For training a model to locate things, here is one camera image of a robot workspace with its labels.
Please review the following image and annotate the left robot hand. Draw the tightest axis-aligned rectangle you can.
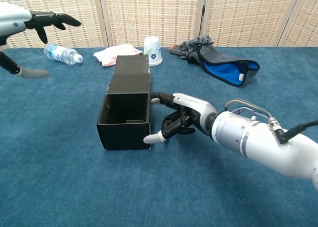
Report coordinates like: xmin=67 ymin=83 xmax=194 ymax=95
xmin=0 ymin=2 xmax=82 ymax=79

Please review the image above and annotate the black cardboard box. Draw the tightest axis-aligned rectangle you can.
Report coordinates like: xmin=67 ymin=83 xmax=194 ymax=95
xmin=96 ymin=55 xmax=152 ymax=151

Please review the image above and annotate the blue grey cloth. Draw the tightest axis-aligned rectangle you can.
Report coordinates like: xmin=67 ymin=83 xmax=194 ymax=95
xmin=186 ymin=44 xmax=261 ymax=87

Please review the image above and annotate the beige woven folding screen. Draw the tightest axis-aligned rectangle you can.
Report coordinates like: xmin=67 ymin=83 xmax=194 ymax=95
xmin=0 ymin=0 xmax=318 ymax=51

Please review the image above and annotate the white floral paper cup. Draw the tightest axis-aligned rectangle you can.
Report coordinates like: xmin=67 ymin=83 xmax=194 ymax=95
xmin=143 ymin=36 xmax=163 ymax=67

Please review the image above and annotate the clear plastic water bottle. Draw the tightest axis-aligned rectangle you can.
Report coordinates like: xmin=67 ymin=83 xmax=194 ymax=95
xmin=43 ymin=43 xmax=84 ymax=66

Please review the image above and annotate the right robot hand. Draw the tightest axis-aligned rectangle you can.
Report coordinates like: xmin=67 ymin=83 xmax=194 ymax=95
xmin=143 ymin=91 xmax=219 ymax=145

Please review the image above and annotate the white pink tissue pack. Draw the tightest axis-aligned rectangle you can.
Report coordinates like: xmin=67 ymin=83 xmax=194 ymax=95
xmin=93 ymin=43 xmax=144 ymax=68

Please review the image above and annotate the blue felt-covered table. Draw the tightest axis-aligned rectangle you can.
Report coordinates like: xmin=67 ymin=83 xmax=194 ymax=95
xmin=0 ymin=46 xmax=318 ymax=227

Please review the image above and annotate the grey striped work glove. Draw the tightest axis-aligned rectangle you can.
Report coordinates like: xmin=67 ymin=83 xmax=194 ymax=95
xmin=169 ymin=35 xmax=215 ymax=61

